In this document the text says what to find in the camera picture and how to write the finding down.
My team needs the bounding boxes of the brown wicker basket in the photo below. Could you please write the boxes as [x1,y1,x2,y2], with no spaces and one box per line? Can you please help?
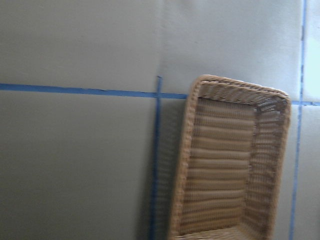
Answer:
[167,74,292,240]

